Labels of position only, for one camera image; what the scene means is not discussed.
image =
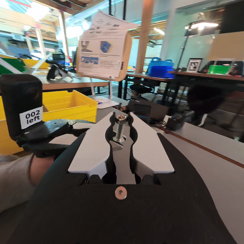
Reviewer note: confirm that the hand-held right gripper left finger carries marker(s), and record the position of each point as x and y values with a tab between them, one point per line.
89	152

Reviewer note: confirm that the framed picture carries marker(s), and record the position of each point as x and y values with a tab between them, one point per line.
194	65

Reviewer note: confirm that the steel hex nut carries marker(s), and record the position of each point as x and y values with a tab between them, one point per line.
119	140

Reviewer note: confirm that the steel hex bolt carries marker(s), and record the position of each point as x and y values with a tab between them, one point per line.
119	131

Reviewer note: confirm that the studio light stand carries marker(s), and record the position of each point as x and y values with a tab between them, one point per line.
202	24

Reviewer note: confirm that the wooden column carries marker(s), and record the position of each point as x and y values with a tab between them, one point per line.
144	38

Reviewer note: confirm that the black power adapter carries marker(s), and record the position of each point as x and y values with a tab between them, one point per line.
174	123

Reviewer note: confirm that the black stool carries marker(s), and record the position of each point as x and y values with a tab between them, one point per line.
140	88

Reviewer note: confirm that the black power station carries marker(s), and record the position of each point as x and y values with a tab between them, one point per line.
141	110

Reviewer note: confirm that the instruction sheet on stand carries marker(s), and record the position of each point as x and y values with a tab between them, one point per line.
126	57

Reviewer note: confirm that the person's left hand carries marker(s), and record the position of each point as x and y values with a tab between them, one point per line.
41	167

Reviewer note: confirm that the printed instruction sheet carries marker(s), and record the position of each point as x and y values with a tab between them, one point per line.
103	47

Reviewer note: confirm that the blue plastic crate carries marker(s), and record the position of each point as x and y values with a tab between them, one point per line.
160	69

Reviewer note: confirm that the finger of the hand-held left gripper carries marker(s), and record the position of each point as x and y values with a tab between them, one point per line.
61	140
81	126

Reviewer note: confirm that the large yellow plastic bin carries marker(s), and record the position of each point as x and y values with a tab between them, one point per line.
62	112

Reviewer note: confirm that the green plastic bin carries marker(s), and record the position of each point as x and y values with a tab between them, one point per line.
11	64

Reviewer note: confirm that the wooden table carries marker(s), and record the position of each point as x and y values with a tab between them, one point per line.
76	83
200	75

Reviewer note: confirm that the person's left forearm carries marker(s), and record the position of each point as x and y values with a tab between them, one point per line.
13	175

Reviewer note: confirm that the dark office chair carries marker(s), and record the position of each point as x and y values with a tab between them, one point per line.
205	99

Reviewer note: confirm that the black white device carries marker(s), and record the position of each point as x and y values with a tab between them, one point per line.
52	72

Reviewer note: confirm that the green box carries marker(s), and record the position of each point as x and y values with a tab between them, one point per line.
219	70

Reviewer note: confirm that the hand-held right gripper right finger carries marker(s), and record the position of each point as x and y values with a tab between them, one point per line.
152	152

